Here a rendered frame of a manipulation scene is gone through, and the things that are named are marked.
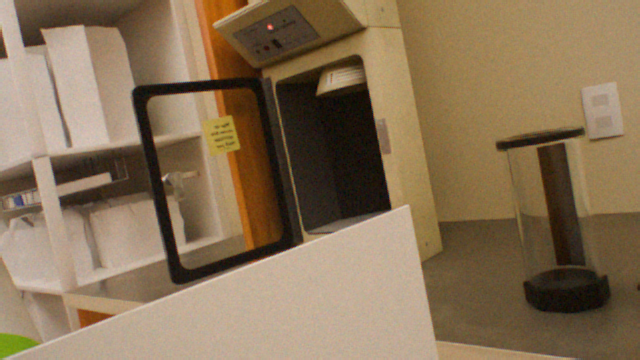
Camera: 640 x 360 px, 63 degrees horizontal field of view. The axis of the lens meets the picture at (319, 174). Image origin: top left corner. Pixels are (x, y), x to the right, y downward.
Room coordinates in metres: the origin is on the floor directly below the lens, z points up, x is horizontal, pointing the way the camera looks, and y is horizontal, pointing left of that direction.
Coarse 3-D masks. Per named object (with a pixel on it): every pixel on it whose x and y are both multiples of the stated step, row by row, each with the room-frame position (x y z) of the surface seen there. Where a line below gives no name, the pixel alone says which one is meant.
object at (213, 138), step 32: (160, 96) 1.04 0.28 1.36; (192, 96) 1.08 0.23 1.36; (224, 96) 1.13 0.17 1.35; (256, 96) 1.18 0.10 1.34; (160, 128) 1.03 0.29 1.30; (192, 128) 1.07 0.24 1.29; (224, 128) 1.12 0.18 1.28; (256, 128) 1.17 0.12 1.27; (160, 160) 1.02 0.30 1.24; (192, 160) 1.06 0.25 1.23; (224, 160) 1.11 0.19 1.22; (256, 160) 1.16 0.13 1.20; (192, 192) 1.05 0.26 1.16; (224, 192) 1.10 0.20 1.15; (256, 192) 1.15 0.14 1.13; (192, 224) 1.04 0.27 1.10; (224, 224) 1.09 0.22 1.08; (256, 224) 1.14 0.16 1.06; (192, 256) 1.04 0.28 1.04; (224, 256) 1.08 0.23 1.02
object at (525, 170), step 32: (576, 128) 0.63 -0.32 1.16; (512, 160) 0.67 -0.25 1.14; (544, 160) 0.64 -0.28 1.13; (576, 160) 0.64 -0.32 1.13; (512, 192) 0.68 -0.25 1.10; (544, 192) 0.64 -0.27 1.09; (576, 192) 0.64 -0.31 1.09; (544, 224) 0.64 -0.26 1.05; (576, 224) 0.63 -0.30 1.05; (544, 256) 0.65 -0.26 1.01; (576, 256) 0.63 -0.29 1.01; (544, 288) 0.65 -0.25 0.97
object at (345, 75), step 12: (360, 60) 1.10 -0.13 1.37; (324, 72) 1.13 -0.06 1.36; (336, 72) 1.10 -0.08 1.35; (348, 72) 1.09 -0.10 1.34; (360, 72) 1.09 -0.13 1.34; (324, 84) 1.12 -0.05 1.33; (336, 84) 1.09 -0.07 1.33; (348, 84) 1.08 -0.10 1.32; (360, 84) 1.24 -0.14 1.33; (324, 96) 1.21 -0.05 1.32
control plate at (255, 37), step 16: (272, 16) 1.04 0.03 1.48; (288, 16) 1.02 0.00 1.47; (240, 32) 1.11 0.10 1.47; (256, 32) 1.09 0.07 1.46; (272, 32) 1.08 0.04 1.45; (288, 32) 1.06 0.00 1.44; (304, 32) 1.04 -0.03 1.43; (256, 48) 1.14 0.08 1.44; (272, 48) 1.12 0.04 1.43; (288, 48) 1.10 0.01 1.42
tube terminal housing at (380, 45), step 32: (256, 0) 1.20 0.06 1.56; (384, 0) 1.05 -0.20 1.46; (384, 32) 1.03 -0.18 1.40; (288, 64) 1.16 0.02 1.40; (320, 64) 1.09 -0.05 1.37; (384, 64) 1.02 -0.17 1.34; (384, 96) 1.00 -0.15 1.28; (416, 128) 1.07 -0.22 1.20; (288, 160) 1.20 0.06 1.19; (384, 160) 1.01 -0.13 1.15; (416, 160) 1.05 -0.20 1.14; (416, 192) 1.03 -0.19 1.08; (416, 224) 1.02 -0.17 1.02
